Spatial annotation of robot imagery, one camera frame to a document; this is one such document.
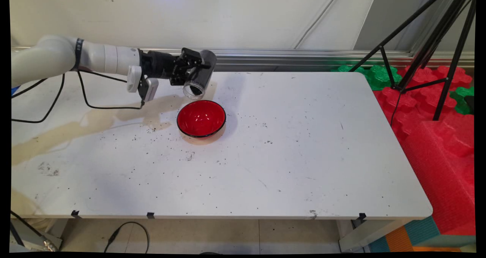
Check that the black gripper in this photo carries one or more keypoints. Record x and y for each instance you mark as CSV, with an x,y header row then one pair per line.
x,y
157,65

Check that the clear jar with black granules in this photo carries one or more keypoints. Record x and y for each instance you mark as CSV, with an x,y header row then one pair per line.
x,y
203,79

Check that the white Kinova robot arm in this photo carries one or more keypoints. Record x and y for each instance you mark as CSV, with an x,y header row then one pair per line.
x,y
102,58

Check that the red bowl with black rim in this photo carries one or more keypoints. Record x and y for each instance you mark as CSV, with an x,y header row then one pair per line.
x,y
201,119

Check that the blue object behind table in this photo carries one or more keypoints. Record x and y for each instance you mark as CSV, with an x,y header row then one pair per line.
x,y
14,91

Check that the green foam puzzle piece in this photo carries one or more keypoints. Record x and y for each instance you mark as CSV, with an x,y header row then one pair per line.
x,y
379,77
462,98

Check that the grey table leg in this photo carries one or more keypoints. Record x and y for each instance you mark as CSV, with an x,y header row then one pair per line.
x,y
364,235
34,238

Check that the red foam puzzle mat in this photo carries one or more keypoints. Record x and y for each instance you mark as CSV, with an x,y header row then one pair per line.
x,y
414,98

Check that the black tripod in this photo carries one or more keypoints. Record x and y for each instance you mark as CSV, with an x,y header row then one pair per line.
x,y
431,41

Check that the blue foam floor tile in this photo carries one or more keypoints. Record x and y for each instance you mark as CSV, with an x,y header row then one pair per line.
x,y
379,246

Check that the orange foam floor tile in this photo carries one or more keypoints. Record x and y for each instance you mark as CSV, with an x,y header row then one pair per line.
x,y
398,239

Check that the teal foam floor tile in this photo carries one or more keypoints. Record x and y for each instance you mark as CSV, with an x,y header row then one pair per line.
x,y
423,231

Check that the white grey wrist camera box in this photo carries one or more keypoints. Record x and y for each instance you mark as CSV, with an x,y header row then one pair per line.
x,y
151,89

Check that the aluminium wall rail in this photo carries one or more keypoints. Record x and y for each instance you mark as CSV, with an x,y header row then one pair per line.
x,y
303,56

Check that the white wall conduit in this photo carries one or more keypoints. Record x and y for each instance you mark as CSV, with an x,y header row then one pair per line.
x,y
317,19

